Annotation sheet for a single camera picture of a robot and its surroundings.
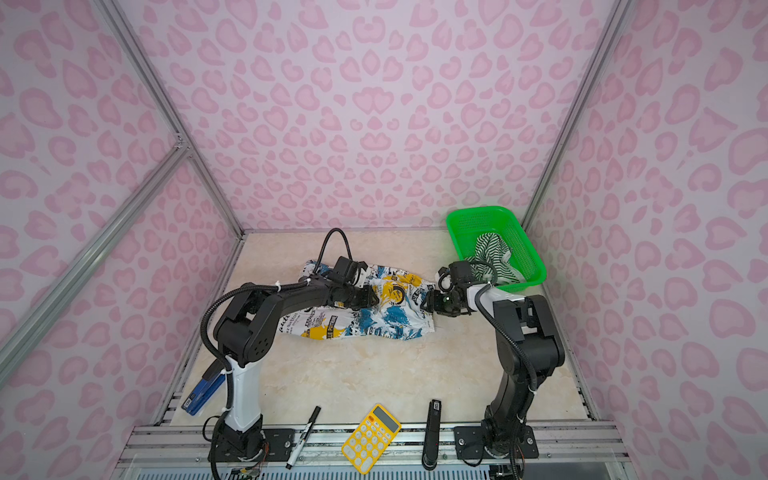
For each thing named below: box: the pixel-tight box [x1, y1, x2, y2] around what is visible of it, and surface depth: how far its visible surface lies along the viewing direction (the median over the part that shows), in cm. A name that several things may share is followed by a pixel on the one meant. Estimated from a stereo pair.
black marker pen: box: [285, 406, 322, 470], surface depth 76 cm
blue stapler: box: [181, 358, 226, 416], surface depth 81 cm
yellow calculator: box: [342, 403, 402, 475], surface depth 75 cm
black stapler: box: [422, 400, 441, 471], surface depth 74 cm
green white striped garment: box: [464, 232, 525, 285], surface depth 105 cm
